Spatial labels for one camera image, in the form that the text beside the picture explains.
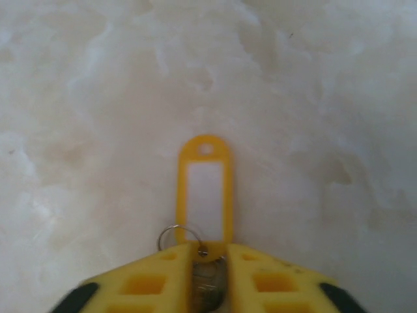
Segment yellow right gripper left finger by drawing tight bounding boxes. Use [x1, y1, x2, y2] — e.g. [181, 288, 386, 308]
[48, 243, 193, 313]

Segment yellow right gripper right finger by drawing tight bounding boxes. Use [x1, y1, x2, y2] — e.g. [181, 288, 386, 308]
[226, 243, 369, 313]

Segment silver metal key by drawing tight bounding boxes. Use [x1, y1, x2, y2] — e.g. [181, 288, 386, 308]
[191, 255, 227, 310]

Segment small silver split ring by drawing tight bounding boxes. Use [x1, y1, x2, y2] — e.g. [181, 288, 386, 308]
[156, 222, 209, 258]

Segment yellow plastic key tag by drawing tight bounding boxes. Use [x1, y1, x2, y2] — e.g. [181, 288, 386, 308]
[175, 134, 236, 263]

